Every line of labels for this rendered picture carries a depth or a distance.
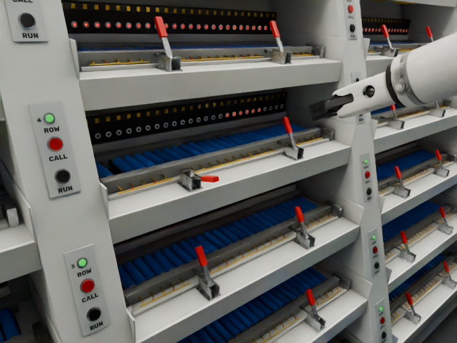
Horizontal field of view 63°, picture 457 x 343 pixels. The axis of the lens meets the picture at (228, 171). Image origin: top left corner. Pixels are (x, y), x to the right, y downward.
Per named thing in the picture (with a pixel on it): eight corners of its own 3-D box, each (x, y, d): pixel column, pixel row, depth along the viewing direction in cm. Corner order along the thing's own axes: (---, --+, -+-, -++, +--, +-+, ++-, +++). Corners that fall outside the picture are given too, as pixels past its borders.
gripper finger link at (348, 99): (330, 107, 61) (320, 111, 67) (375, 94, 61) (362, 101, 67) (328, 99, 61) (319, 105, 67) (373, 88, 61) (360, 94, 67)
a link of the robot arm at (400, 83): (412, 107, 54) (393, 112, 57) (439, 101, 59) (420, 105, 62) (398, 50, 54) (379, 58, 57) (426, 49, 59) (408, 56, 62)
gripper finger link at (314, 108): (332, 113, 65) (304, 123, 71) (343, 111, 67) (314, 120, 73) (328, 96, 65) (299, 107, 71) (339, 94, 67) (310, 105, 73)
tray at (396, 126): (462, 123, 133) (476, 84, 127) (369, 156, 97) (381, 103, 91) (408, 109, 147) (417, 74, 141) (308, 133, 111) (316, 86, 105)
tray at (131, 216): (348, 163, 91) (356, 126, 88) (109, 246, 55) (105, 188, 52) (288, 139, 105) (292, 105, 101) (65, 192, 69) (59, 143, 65)
